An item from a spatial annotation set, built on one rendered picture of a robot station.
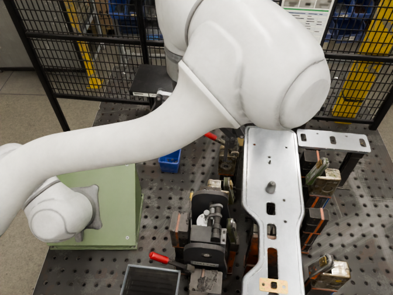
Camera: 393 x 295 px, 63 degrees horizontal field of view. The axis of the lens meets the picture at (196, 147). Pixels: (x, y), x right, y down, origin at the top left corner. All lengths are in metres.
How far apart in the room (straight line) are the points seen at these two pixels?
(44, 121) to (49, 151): 2.65
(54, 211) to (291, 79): 0.96
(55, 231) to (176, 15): 0.88
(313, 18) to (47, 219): 1.28
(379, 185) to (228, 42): 1.52
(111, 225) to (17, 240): 1.19
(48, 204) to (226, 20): 0.93
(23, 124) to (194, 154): 1.89
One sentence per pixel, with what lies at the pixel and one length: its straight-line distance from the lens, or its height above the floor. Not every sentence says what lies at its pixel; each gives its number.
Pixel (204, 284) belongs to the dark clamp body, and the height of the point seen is 1.08.
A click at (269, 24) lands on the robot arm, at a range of 0.33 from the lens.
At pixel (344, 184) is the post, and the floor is 0.73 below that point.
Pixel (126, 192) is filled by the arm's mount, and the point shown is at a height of 0.89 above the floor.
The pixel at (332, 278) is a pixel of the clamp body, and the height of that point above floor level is 1.02.
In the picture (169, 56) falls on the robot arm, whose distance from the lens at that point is 0.50.
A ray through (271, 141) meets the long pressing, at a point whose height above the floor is 1.00.
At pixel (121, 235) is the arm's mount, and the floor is 0.77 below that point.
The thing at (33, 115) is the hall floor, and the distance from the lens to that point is 3.23.
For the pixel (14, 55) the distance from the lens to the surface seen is 3.49.
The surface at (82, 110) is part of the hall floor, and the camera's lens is 3.10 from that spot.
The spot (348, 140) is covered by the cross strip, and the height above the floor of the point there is 1.00.
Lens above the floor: 1.99
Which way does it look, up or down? 49 degrees down
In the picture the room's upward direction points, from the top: straight up
